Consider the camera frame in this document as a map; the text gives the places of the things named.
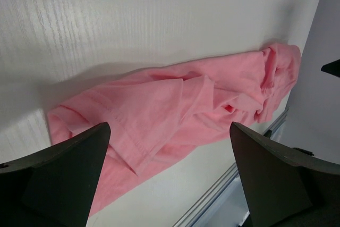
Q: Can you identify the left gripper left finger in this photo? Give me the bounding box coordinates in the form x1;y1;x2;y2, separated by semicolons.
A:
1;122;111;226

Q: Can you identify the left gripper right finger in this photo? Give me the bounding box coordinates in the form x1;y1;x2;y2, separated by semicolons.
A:
229;122;339;226

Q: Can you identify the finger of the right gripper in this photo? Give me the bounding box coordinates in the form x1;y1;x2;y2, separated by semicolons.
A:
321;60;340;76

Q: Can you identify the pink t shirt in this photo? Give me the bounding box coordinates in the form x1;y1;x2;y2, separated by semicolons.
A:
47;43;301;214

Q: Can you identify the aluminium front rail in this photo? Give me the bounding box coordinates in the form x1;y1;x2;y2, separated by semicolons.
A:
172;107;290;227

